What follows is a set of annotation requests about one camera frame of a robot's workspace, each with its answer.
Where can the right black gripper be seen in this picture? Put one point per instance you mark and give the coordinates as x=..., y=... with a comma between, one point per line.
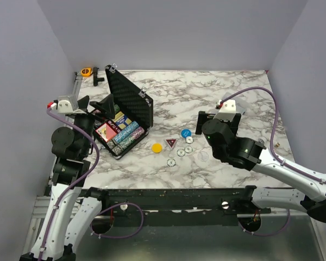
x=204, y=117

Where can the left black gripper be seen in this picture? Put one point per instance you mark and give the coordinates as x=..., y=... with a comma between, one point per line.
x=106, y=106

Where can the blue small blind button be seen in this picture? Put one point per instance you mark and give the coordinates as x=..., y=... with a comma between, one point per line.
x=186, y=133

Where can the red triangular dealer button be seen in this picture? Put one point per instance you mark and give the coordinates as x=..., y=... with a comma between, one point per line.
x=171, y=142

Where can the yellow round button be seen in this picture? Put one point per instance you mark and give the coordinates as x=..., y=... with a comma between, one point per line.
x=156, y=148

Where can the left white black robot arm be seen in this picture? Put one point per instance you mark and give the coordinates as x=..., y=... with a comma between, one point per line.
x=77, y=155

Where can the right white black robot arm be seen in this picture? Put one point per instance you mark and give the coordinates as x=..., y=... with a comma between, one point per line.
x=306, y=191

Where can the black poker set case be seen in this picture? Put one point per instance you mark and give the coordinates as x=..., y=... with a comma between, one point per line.
x=133, y=102

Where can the clear plastic box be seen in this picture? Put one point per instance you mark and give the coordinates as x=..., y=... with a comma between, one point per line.
x=241, y=105

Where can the red playing card deck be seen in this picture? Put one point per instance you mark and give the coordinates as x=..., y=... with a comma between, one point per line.
x=106, y=132

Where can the blue yellow card deck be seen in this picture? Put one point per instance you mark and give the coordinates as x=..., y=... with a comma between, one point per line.
x=121, y=120

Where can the orange tape measure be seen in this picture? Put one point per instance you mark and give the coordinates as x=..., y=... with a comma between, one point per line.
x=86, y=72

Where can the white poker chip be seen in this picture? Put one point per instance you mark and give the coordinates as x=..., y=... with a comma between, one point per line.
x=171, y=162
x=189, y=140
x=180, y=152
x=188, y=149

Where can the clear round disc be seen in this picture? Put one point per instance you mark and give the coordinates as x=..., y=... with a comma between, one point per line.
x=203, y=156

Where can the blue poker chip row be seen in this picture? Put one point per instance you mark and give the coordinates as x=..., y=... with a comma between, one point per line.
x=125, y=133

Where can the purple poker chip row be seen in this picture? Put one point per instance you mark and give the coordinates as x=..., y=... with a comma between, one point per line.
x=131, y=138

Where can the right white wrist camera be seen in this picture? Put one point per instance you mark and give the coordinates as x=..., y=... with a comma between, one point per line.
x=226, y=107

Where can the aluminium side rail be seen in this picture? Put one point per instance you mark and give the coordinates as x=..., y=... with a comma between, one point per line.
x=76, y=87

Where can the black mounting rail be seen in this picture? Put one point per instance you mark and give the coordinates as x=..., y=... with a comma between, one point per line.
x=102, y=209

